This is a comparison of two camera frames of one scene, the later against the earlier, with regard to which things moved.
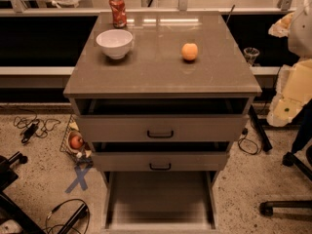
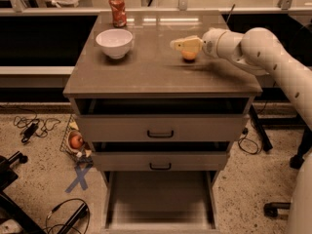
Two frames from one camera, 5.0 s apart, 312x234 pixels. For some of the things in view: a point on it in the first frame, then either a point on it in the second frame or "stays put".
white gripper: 300,33 -> 210,44
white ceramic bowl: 115,43 stays put
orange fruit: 189,52 stays put
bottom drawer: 160,202 stays put
